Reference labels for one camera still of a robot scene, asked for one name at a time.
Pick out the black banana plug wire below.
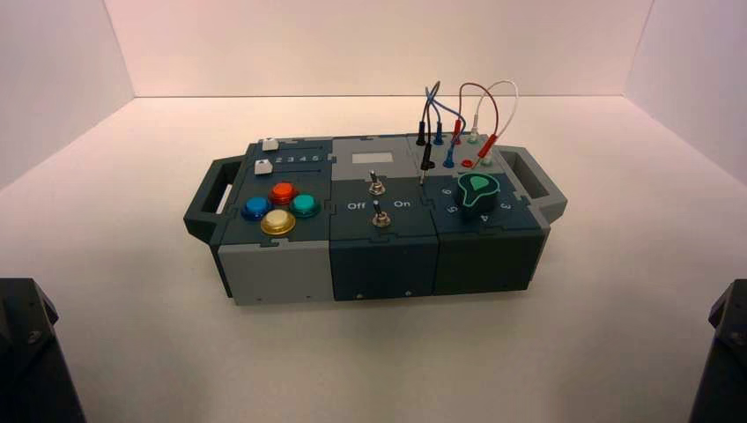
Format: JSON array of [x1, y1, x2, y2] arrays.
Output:
[[414, 80, 443, 187]]

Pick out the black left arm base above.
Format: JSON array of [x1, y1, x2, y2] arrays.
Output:
[[0, 278, 87, 423]]

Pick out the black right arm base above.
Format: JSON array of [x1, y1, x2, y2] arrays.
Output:
[[688, 278, 747, 423]]

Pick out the dark teal grey task box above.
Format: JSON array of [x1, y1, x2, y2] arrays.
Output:
[[182, 135, 568, 307]]

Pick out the green push button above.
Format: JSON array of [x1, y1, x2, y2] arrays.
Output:
[[288, 194, 321, 219]]

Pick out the red push button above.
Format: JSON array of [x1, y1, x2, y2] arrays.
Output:
[[268, 182, 300, 206]]

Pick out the yellow push button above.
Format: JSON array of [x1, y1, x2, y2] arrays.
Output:
[[260, 209, 297, 237]]

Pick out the black green rotary knob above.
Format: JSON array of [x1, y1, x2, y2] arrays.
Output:
[[456, 172, 503, 220]]

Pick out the blue push button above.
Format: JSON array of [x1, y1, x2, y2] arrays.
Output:
[[240, 197, 273, 222]]

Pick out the blue banana plug wire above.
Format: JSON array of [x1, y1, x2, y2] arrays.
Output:
[[425, 85, 462, 170]]

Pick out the red banana plug wire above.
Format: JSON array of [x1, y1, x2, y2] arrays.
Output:
[[452, 82, 500, 167]]

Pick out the white banana plug wire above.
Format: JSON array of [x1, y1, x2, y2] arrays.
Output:
[[468, 79, 520, 167]]

